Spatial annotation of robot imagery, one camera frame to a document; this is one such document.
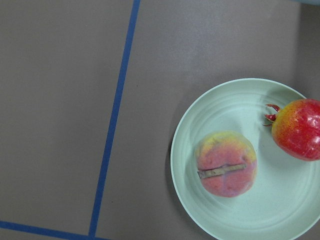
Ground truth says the yellow pink peach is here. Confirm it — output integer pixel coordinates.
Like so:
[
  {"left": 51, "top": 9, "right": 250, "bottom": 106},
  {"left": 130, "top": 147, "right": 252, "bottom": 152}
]
[{"left": 194, "top": 130, "right": 258, "bottom": 198}]

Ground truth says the green plate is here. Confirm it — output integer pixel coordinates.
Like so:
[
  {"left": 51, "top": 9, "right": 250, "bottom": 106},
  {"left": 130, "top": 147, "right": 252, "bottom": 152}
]
[{"left": 170, "top": 78, "right": 320, "bottom": 240}]

